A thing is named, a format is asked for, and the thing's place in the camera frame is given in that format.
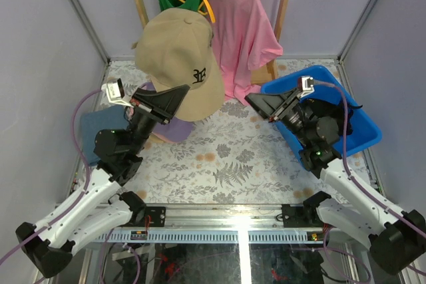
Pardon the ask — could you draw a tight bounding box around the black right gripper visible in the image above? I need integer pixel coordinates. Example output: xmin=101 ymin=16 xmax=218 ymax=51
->
xmin=244 ymin=88 xmax=314 ymax=148

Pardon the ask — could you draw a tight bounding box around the purple cap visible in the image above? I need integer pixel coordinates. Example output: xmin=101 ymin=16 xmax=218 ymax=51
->
xmin=146 ymin=82 xmax=194 ymax=144

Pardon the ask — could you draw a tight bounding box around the beige sport cap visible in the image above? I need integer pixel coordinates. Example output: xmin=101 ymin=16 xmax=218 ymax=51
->
xmin=134 ymin=8 xmax=225 ymax=122

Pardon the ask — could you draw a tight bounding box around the pink cap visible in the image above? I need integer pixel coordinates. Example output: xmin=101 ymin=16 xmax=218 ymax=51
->
xmin=150 ymin=133 xmax=165 ymax=143

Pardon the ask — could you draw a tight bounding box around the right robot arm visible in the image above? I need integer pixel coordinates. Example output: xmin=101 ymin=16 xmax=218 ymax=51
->
xmin=245 ymin=88 xmax=425 ymax=275

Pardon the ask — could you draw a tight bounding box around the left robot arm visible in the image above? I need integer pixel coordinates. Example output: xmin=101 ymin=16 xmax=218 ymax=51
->
xmin=15 ymin=80 xmax=190 ymax=279

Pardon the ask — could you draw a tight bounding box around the wooden clothes rack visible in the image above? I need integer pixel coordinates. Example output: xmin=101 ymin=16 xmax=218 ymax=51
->
xmin=134 ymin=0 xmax=289 ymax=85

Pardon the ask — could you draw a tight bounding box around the black sport cap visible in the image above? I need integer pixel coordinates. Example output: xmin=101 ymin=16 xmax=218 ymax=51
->
xmin=302 ymin=98 xmax=363 ymax=136

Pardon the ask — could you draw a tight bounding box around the folded blue cloth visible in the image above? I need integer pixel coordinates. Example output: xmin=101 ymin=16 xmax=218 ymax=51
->
xmin=80 ymin=105 xmax=128 ymax=166

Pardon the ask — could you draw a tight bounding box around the pink t-shirt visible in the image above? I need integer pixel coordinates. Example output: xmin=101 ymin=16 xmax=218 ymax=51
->
xmin=208 ymin=0 xmax=283 ymax=105

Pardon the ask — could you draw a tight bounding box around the blue plastic bin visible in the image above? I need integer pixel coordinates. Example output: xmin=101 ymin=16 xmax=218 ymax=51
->
xmin=260 ymin=65 xmax=382 ymax=160

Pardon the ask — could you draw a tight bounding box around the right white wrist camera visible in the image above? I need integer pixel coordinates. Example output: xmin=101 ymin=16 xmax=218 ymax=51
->
xmin=297 ymin=76 xmax=315 ymax=99

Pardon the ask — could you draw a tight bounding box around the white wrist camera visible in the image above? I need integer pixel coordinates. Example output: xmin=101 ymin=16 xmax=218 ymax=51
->
xmin=101 ymin=78 xmax=131 ymax=106
xmin=297 ymin=76 xmax=315 ymax=99

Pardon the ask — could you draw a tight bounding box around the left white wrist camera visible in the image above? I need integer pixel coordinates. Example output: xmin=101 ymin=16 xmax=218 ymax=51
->
xmin=101 ymin=78 xmax=131 ymax=106

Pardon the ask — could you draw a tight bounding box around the aluminium mounting rail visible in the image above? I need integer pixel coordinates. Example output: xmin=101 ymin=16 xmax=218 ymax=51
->
xmin=108 ymin=204 xmax=323 ymax=244

